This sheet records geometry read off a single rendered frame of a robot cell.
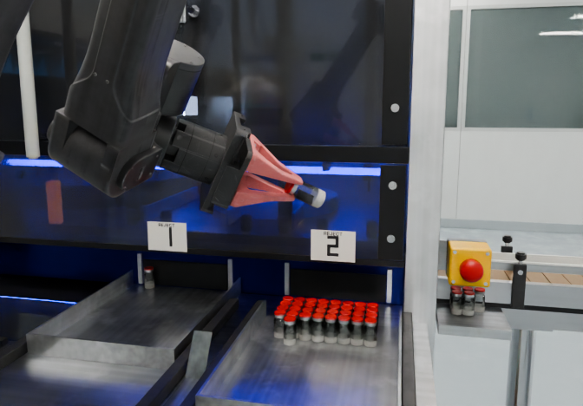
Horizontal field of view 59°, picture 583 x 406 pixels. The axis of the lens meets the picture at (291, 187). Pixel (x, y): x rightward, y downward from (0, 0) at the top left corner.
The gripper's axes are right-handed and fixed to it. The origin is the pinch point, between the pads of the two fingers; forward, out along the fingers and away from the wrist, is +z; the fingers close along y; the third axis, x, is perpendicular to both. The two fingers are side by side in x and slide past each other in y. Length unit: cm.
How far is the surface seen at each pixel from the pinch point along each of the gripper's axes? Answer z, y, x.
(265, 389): 10.8, -30.9, 0.7
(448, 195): 299, -103, 398
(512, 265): 59, -10, 27
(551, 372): 201, -87, 111
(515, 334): 68, -23, 23
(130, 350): -7.6, -39.4, 11.2
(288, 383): 14.0, -29.8, 1.6
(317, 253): 20.8, -22.2, 28.7
